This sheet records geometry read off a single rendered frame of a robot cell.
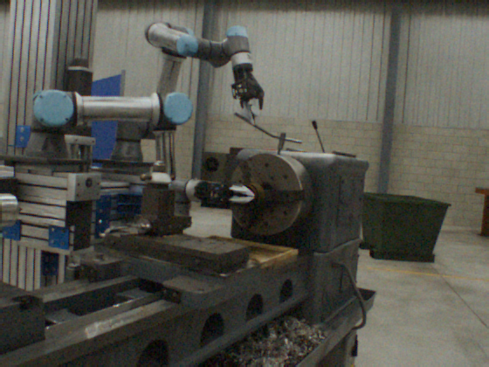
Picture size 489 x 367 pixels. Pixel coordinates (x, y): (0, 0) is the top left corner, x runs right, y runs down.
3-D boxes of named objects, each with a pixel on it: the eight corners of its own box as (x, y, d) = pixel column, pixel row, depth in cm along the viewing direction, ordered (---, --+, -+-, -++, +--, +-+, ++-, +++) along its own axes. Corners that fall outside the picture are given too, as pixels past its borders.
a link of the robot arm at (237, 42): (237, 35, 169) (250, 25, 162) (241, 62, 168) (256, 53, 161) (219, 32, 164) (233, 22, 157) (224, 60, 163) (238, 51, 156)
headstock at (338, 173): (280, 224, 250) (285, 154, 248) (365, 236, 227) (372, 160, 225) (223, 236, 198) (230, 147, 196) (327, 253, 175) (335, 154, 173)
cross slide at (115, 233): (134, 238, 145) (135, 224, 145) (250, 261, 124) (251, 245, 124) (95, 244, 130) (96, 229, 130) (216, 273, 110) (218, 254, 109)
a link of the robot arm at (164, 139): (144, 98, 178) (151, 218, 183) (152, 95, 168) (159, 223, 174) (172, 98, 183) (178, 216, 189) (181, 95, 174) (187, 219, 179)
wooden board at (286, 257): (212, 244, 177) (213, 234, 176) (297, 259, 159) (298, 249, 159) (163, 255, 150) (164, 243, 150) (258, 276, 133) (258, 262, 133)
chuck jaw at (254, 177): (258, 190, 175) (244, 163, 178) (268, 183, 173) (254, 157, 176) (244, 190, 166) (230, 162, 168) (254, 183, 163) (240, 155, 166)
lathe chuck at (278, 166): (231, 218, 188) (249, 145, 184) (299, 244, 174) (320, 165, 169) (219, 220, 180) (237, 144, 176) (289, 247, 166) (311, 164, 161)
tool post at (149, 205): (156, 214, 135) (159, 182, 135) (176, 218, 132) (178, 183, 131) (140, 216, 129) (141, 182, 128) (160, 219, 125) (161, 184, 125)
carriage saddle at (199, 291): (137, 255, 147) (138, 237, 147) (262, 284, 125) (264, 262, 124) (62, 270, 121) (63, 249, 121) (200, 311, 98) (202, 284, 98)
